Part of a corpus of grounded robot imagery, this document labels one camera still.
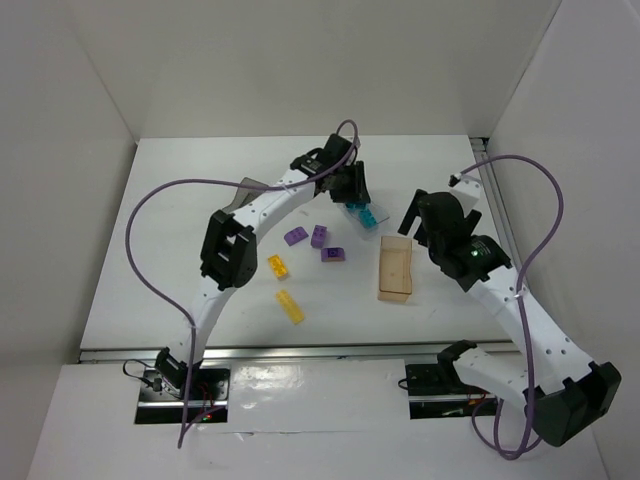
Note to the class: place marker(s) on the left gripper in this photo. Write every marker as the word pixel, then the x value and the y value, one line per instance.
pixel 353 185

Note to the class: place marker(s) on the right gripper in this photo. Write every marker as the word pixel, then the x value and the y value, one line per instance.
pixel 420 220

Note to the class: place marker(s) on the small teal lego brick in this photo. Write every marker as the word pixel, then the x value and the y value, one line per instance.
pixel 355 207

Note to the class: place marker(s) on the clear plastic container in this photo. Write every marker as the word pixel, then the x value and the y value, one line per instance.
pixel 381 214

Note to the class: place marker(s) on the purple square lego brick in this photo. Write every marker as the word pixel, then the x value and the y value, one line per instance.
pixel 319 236

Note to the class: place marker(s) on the purple lego brick with hole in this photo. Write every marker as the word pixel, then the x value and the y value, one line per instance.
pixel 333 254

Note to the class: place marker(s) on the yellow small lego brick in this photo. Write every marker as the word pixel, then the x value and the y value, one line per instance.
pixel 278 267

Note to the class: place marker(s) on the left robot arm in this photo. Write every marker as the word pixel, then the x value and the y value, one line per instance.
pixel 229 258

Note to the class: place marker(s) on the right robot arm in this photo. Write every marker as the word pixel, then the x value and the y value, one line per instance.
pixel 561 389

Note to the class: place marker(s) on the wooden tan container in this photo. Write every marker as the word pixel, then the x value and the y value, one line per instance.
pixel 395 282

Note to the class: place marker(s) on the purple curved lego brick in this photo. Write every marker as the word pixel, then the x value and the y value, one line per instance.
pixel 295 236

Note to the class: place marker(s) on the dark smoky plastic container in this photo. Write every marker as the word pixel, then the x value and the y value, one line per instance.
pixel 248 190

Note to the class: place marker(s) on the yellow long lego plate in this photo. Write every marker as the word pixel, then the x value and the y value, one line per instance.
pixel 289 306

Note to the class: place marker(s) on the aluminium side rail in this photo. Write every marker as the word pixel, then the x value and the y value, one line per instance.
pixel 500 200

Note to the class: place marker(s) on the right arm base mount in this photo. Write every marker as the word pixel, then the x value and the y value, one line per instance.
pixel 433 395

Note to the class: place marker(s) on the aluminium front rail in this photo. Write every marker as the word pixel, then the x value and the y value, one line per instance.
pixel 219 354

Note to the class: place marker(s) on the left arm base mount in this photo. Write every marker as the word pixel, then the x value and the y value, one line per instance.
pixel 160 404

